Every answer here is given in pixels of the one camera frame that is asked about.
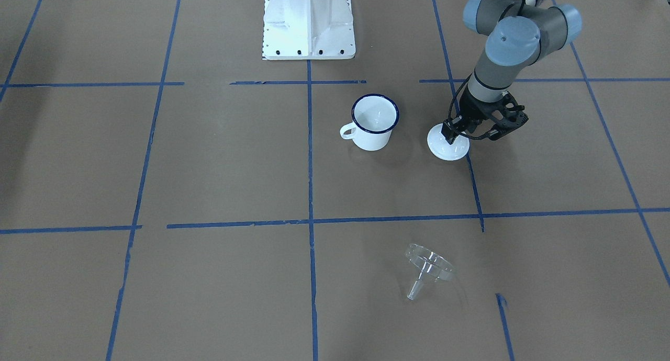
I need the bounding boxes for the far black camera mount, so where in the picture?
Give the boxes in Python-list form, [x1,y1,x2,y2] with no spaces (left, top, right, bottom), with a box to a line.
[483,92,529,141]

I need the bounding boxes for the clear plastic funnel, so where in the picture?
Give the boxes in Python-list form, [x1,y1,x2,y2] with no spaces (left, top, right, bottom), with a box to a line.
[405,243,455,301]

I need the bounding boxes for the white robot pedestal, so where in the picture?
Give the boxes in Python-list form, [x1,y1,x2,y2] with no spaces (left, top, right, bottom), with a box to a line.
[262,0,356,60]

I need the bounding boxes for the white ceramic lid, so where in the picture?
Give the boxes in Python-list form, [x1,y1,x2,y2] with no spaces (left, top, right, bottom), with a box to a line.
[427,123,471,161]

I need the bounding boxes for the white enamel mug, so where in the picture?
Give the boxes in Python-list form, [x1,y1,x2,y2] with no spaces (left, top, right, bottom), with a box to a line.
[340,93,399,151]

